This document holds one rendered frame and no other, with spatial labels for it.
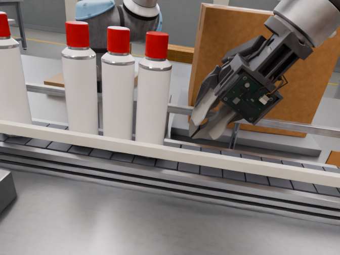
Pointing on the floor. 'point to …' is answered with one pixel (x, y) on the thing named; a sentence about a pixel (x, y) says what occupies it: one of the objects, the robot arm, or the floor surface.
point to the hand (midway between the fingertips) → (196, 129)
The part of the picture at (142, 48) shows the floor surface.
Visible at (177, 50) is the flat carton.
